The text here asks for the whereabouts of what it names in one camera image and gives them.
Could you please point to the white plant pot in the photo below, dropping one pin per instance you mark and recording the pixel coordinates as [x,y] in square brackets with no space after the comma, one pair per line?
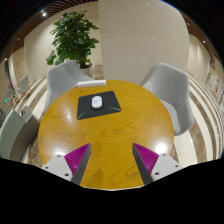
[87,71]

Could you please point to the white cartoon-print computer mouse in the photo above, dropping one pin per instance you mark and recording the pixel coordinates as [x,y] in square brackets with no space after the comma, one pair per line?
[97,102]

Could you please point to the large green leafy plant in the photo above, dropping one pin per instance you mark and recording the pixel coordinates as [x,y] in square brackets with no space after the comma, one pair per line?
[75,36]

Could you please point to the light grey shell chair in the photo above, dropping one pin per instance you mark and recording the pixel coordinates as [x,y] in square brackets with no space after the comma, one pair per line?
[171,93]
[61,78]

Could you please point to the grey-green armchair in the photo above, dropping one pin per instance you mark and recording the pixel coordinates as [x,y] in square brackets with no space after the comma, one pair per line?
[16,133]

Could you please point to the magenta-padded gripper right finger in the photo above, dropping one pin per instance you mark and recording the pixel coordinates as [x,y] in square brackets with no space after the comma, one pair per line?
[159,165]

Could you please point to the small white chair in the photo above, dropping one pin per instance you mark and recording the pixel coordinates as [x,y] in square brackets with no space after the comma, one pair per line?
[23,83]

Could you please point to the white power strip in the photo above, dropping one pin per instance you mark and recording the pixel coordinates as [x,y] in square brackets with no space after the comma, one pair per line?
[90,83]

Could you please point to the black mouse pad green lines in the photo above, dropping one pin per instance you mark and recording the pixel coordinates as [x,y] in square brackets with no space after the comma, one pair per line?
[111,103]

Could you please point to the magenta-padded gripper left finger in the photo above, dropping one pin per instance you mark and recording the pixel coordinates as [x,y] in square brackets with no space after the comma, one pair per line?
[65,165]

